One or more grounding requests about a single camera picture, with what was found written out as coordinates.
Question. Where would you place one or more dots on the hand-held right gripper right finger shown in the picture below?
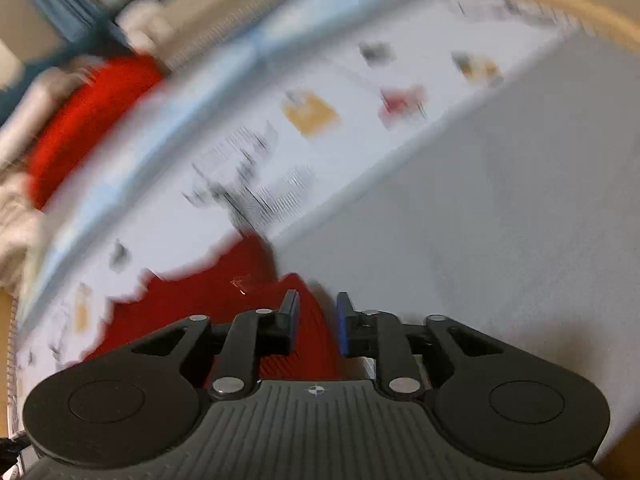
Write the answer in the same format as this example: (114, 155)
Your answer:
(345, 327)

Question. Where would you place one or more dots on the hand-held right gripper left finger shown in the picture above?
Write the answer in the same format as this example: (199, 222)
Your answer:
(291, 322)

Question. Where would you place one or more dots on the dark red knitted sweater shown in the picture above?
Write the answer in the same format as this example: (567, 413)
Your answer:
(260, 272)

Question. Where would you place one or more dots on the deer printed sheet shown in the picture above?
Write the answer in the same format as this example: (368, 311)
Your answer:
(200, 240)

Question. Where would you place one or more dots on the grey mattress cover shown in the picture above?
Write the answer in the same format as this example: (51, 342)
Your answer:
(475, 210)

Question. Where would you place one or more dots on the light blue sheet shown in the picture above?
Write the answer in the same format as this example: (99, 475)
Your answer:
(200, 85)

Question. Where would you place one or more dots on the bright red folded blanket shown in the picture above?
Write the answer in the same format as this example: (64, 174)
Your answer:
(85, 125)

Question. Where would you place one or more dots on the cream folded quilt stack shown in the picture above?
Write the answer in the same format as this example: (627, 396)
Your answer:
(15, 220)

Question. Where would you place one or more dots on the blue curtain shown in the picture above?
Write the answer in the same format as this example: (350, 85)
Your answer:
(55, 0)

